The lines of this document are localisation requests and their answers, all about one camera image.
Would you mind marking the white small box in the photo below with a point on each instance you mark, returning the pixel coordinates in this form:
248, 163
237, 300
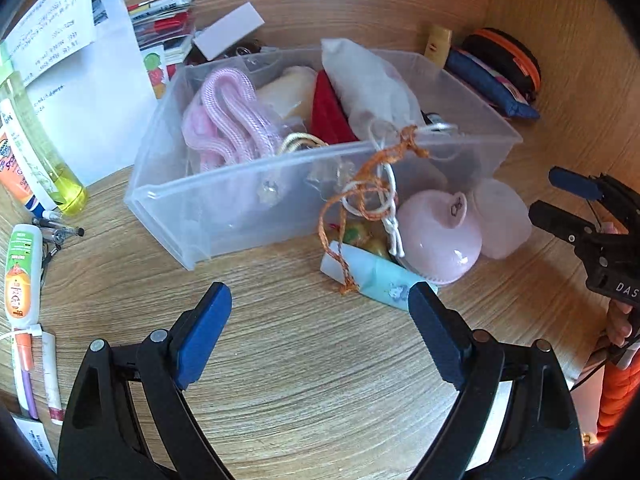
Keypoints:
218, 37

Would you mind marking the black orange round case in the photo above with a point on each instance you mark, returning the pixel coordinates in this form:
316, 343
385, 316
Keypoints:
508, 57

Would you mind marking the teal white lotion tube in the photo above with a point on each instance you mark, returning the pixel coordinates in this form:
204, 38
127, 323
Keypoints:
379, 279

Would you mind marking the blue fabric pouch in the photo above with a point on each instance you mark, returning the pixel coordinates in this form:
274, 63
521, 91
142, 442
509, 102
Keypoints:
498, 91

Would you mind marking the clear plastic storage bin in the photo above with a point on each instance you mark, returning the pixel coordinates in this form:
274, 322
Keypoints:
198, 215

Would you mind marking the yellow sunscreen bottle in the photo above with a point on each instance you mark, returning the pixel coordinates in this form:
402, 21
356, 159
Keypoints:
438, 44

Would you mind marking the pale pink round lid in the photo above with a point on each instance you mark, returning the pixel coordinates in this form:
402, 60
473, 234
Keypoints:
502, 216

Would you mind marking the pink round macaron case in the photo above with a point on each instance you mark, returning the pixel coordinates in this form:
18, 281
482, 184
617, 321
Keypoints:
441, 236

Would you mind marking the white folded paper sheet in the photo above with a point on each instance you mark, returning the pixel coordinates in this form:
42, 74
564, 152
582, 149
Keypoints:
84, 74

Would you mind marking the green yellow charm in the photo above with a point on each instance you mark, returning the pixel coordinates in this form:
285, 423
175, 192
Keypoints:
365, 235

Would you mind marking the yellow liquid spray bottle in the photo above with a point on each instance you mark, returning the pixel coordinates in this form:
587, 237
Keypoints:
49, 177

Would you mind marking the white orange OFF bottle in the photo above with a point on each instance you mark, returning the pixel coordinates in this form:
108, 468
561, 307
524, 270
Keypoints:
22, 279

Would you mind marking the white drawstring cloth pouch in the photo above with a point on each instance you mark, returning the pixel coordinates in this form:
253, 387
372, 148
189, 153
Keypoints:
375, 98

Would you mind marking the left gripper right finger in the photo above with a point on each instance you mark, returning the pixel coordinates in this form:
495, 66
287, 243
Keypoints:
513, 417

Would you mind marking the orange sunscreen tube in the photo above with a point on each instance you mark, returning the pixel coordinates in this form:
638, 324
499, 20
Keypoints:
13, 180

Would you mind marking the red fabric pouch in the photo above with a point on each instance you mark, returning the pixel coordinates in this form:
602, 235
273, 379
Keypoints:
328, 120

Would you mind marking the black pens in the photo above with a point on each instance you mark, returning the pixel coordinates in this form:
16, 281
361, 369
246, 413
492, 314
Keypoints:
54, 230

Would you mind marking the cream round sponge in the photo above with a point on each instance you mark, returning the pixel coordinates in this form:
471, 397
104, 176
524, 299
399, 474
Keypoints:
291, 94

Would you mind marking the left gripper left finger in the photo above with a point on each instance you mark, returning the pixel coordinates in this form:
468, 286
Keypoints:
102, 437

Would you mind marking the person right hand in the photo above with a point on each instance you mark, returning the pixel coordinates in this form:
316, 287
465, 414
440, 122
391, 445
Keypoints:
618, 328

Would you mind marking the orange purple tube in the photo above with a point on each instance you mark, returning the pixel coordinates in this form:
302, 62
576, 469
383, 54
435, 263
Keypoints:
23, 346

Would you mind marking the fruit sticker sheet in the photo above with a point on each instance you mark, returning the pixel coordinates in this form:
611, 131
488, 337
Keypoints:
154, 63

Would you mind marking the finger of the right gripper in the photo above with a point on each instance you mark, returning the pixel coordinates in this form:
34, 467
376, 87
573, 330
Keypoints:
575, 184
560, 223

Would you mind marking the orange sleeve forearm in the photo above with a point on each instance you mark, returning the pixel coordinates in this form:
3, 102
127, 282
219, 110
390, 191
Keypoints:
601, 402

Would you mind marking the stack of cards and booklets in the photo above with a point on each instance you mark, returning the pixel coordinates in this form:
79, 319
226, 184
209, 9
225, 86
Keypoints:
165, 28

